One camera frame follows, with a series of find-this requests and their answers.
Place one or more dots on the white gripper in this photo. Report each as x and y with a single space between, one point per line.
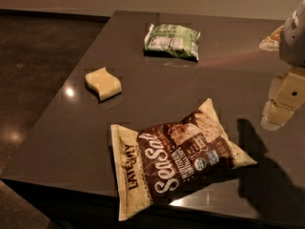
294 38

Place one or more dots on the brown sea salt chip bag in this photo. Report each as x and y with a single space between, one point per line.
162 161

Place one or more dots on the green jalapeno chip bag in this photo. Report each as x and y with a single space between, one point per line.
173 40

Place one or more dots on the yellow wavy sponge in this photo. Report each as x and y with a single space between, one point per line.
103 83

